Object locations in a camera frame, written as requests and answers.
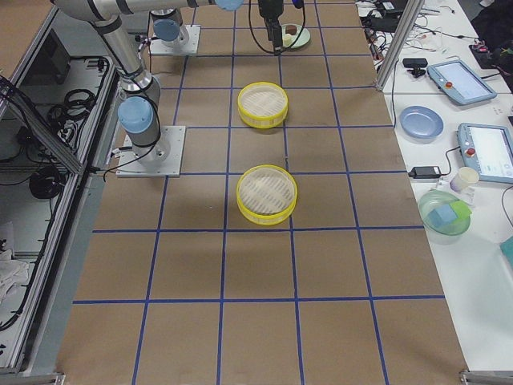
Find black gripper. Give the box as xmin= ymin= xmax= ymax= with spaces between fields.
xmin=257 ymin=0 xmax=284 ymax=55

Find brown steamed bun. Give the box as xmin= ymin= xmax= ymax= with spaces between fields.
xmin=285 ymin=24 xmax=297 ymax=35

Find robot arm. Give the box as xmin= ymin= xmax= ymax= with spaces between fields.
xmin=53 ymin=0 xmax=243 ymax=94
xmin=145 ymin=1 xmax=285 ymax=56

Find light green plate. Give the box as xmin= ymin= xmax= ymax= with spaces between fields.
xmin=281 ymin=24 xmax=310 ymax=49

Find black webcam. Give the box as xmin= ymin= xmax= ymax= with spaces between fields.
xmin=402 ymin=58 xmax=428 ymax=79

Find blue plate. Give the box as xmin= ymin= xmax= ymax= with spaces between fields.
xmin=399 ymin=106 xmax=444 ymax=144

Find far teach pendant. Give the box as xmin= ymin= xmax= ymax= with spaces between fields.
xmin=426 ymin=60 xmax=497 ymax=105

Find teach pendant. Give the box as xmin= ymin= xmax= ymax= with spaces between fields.
xmin=457 ymin=123 xmax=512 ymax=184
xmin=426 ymin=60 xmax=497 ymax=105

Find black power adapter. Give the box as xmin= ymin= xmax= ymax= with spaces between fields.
xmin=408 ymin=166 xmax=446 ymax=180

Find white paper cup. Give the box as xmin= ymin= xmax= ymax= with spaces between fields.
xmin=450 ymin=167 xmax=479 ymax=193

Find near teach pendant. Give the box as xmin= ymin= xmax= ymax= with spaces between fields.
xmin=457 ymin=123 xmax=512 ymax=184

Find blue sponge block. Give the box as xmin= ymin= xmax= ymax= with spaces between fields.
xmin=425 ymin=205 xmax=457 ymax=229

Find clear green glass bowl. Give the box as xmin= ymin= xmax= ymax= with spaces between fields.
xmin=418 ymin=190 xmax=472 ymax=245

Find green sponge block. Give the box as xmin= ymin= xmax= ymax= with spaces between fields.
xmin=449 ymin=200 xmax=472 ymax=220

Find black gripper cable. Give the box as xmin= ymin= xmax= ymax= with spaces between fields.
xmin=247 ymin=0 xmax=307 ymax=55

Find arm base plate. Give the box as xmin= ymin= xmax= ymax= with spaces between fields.
xmin=150 ymin=24 xmax=200 ymax=56
xmin=115 ymin=126 xmax=186 ymax=177

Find aluminium frame post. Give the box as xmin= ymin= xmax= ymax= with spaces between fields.
xmin=375 ymin=0 xmax=424 ymax=91

